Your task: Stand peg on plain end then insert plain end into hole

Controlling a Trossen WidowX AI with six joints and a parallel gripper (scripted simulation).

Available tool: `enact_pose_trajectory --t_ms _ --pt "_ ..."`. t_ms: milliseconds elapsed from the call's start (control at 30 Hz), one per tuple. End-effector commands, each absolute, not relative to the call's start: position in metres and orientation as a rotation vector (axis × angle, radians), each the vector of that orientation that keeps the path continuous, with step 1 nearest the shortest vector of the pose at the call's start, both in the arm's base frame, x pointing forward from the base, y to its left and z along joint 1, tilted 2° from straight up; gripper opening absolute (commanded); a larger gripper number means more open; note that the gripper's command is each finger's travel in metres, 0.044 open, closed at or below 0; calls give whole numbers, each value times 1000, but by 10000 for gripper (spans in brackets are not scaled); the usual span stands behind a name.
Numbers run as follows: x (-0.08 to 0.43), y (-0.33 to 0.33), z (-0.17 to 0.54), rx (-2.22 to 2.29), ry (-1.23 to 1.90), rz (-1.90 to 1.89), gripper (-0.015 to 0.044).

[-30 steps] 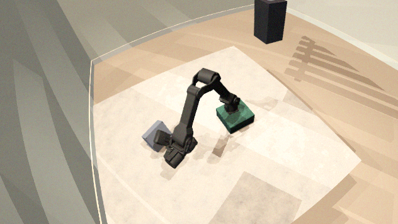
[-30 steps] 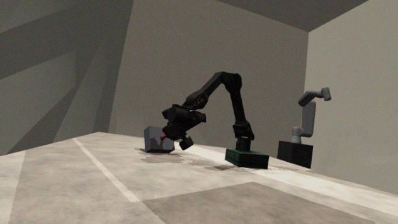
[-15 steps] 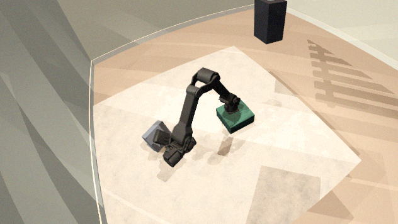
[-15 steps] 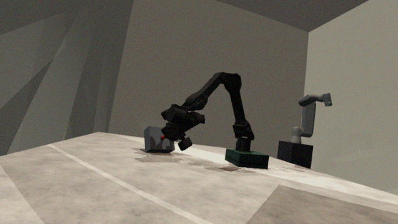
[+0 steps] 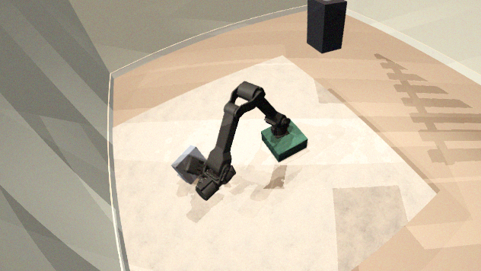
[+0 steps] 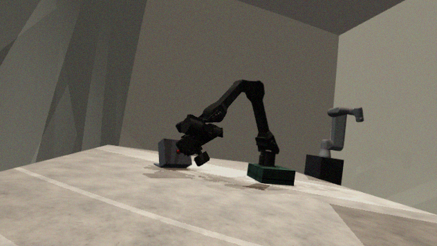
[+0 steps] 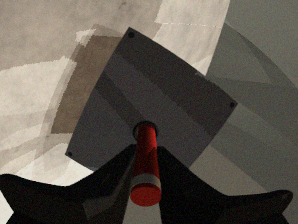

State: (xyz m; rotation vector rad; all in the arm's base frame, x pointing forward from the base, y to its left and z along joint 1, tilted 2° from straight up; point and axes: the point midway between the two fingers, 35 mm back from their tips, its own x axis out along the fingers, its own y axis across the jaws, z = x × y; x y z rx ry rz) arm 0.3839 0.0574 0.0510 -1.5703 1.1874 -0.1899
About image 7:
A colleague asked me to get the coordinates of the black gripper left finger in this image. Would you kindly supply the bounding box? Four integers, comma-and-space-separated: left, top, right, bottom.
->
0, 144, 137, 224

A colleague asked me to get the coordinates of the dark red peg with white band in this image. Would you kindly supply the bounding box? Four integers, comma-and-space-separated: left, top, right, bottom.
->
130, 125, 161, 206

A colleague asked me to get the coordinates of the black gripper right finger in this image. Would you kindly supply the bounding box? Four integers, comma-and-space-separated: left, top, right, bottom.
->
156, 147, 294, 224

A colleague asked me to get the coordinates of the dark grey panel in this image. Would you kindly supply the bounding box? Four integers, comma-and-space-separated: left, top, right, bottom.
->
65, 27, 238, 172

